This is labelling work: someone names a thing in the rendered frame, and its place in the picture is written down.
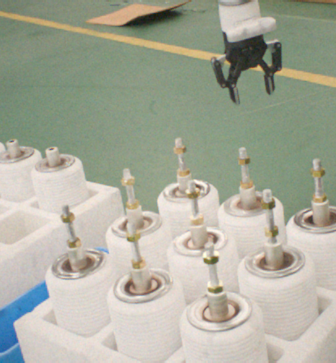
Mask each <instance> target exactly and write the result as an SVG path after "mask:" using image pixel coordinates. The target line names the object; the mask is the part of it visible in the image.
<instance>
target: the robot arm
mask: <svg viewBox="0 0 336 363"><path fill-rule="evenodd" d="M218 3H219V18H220V23H221V28H222V33H223V40H224V44H225V52H224V55H223V56H221V57H218V58H215V57H212V58H211V65H212V67H213V70H214V73H215V77H216V80H217V83H218V84H219V85H220V86H221V87H222V88H228V89H229V93H230V98H231V101H232V102H233V103H235V104H236V105H239V104H240V100H239V96H238V91H237V87H236V83H237V80H238V79H239V78H240V73H241V71H245V70H248V69H249V68H255V67H257V65H259V66H260V67H261V69H262V70H263V71H264V72H265V74H264V81H265V85H266V92H267V93H268V94H269V95H272V94H273V91H274V89H275V85H274V74H275V73H276V72H278V71H281V69H282V58H281V42H280V41H278V40H277V39H275V38H274V39H272V41H268V42H265V41H264V37H263V33H268V32H272V31H274V30H275V29H276V28H277V27H276V20H275V19H274V18H272V17H262V18H261V16H260V11H259V6H258V3H257V0H218ZM267 49H269V51H270V52H271V54H272V65H271V66H268V65H267V63H266V62H265V61H264V59H263V57H264V55H265V53H266V50H267ZM226 60H227V61H229V62H230V63H231V65H230V69H229V75H228V79H225V78H224V75H223V70H222V68H223V67H224V62H225V61H226ZM237 71H238V72H237Z"/></svg>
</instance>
